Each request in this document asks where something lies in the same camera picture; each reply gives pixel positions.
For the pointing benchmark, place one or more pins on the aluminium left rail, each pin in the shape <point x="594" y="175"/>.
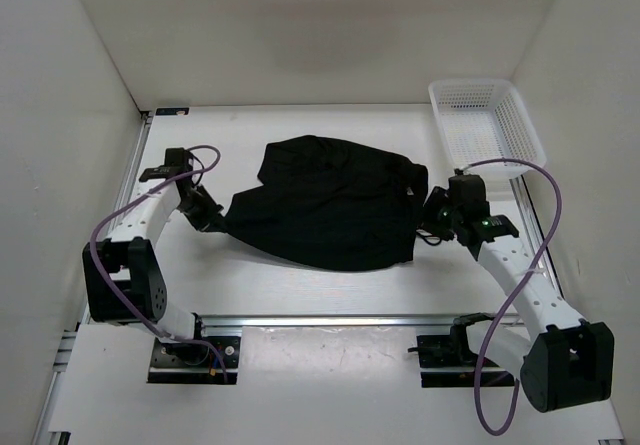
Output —
<point x="123" y="182"/>

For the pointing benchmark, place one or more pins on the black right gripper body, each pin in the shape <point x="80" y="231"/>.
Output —
<point x="438" y="217"/>

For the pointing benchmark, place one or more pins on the black shorts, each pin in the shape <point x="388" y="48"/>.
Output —
<point x="332" y="204"/>

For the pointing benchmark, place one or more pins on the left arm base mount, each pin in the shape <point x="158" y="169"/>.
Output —
<point x="177" y="363"/>

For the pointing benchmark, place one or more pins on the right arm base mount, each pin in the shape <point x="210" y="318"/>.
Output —
<point x="445" y="360"/>

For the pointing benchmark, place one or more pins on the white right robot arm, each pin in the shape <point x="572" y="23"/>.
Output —
<point x="564" y="361"/>

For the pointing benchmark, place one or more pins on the aluminium front rail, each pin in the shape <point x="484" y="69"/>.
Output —
<point x="333" y="320"/>

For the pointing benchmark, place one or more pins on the white plastic basket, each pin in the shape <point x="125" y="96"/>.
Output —
<point x="485" y="119"/>

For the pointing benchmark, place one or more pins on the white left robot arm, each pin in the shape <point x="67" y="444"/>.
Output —
<point x="123" y="278"/>

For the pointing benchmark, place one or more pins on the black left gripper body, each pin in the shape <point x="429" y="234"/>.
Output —
<point x="200" y="209"/>

